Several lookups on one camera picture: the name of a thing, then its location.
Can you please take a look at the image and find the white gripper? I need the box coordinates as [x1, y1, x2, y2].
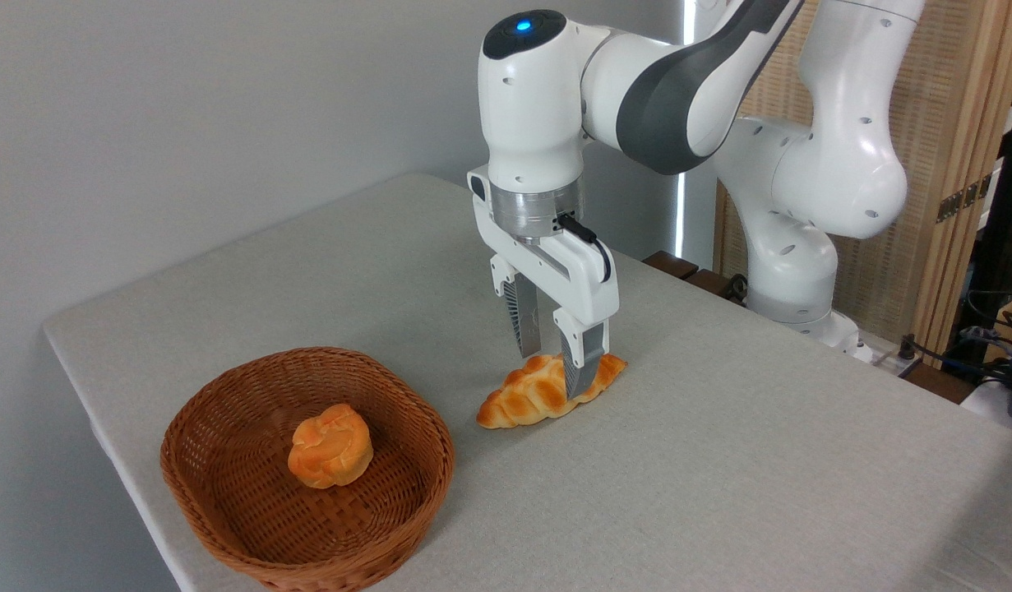
[468, 164, 621, 401]

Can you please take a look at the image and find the black cable bundle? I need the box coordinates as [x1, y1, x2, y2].
[896, 288, 1012, 391]

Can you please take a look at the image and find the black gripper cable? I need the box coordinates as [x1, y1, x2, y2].
[555, 212, 613, 284]

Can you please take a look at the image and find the braided golden bread loaf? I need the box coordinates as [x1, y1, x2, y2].
[476, 352, 628, 430]

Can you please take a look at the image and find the round orange bread roll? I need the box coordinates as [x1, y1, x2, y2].
[288, 403, 374, 490]

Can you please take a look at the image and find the brown wicker basket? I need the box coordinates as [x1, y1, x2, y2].
[159, 346, 456, 592]

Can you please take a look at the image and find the grey tablecloth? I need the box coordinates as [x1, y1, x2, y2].
[43, 173, 1012, 592]

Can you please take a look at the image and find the brass screen hinge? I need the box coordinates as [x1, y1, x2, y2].
[936, 174, 993, 224]

